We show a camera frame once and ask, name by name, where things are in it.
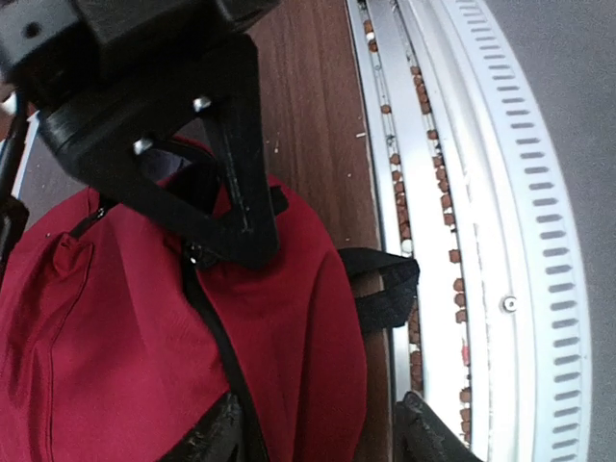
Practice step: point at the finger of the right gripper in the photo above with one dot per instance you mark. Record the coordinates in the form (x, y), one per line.
(180, 142)

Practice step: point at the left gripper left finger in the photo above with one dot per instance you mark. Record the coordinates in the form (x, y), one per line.
(217, 437)

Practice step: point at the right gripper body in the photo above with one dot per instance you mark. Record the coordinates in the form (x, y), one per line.
(52, 49)

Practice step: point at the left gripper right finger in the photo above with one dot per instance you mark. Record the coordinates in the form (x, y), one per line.
(421, 436)

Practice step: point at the red backpack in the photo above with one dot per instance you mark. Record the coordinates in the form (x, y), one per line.
(117, 337)

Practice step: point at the front aluminium rail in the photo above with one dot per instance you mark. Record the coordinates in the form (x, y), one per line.
(468, 183)

